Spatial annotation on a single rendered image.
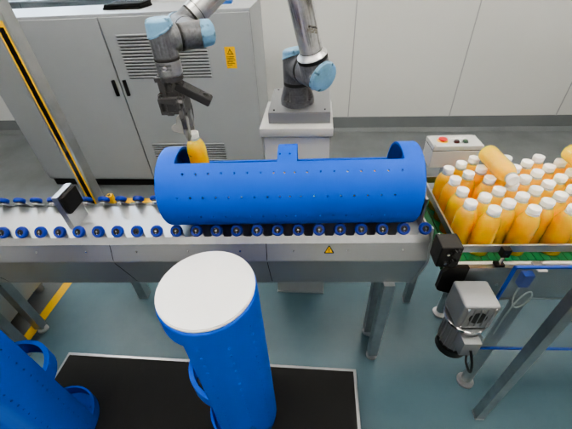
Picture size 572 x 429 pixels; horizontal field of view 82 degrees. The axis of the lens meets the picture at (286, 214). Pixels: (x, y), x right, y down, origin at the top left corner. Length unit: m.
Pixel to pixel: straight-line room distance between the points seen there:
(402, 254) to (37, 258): 1.40
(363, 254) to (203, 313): 0.63
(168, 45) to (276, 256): 0.77
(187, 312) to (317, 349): 1.19
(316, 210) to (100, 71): 2.35
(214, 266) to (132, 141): 2.37
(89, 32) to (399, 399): 3.04
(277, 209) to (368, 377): 1.16
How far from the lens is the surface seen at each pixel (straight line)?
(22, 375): 1.49
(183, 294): 0.97
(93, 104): 3.25
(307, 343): 2.02
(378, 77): 4.01
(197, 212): 1.14
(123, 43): 2.92
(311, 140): 1.49
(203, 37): 1.13
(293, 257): 1.25
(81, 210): 1.57
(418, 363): 2.05
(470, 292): 1.25
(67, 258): 1.55
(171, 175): 1.14
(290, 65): 1.46
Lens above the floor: 1.76
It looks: 39 degrees down
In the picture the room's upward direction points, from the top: 3 degrees counter-clockwise
